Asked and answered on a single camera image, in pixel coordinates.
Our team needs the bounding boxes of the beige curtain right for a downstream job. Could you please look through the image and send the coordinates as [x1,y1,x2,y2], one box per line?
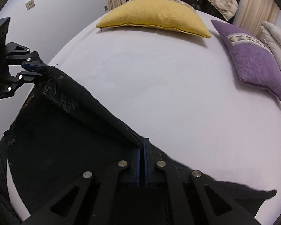
[233,0,280,38]

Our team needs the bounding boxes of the white bed sheet mattress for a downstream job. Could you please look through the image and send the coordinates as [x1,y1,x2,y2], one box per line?
[7,0,281,225]

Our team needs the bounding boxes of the folded beige duvet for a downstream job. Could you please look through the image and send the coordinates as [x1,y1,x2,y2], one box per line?
[260,21,281,70]

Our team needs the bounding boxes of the wall socket plate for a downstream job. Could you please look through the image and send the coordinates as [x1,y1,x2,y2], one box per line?
[25,0,35,10]

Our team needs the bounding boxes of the yellow pillow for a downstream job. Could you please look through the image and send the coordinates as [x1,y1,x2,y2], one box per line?
[96,0,211,39]

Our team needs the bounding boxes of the black jeans pants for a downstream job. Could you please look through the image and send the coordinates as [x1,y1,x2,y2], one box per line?
[0,66,276,224]

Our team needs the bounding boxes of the purple pillow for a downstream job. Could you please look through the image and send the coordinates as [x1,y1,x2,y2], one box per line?
[211,19,281,101]

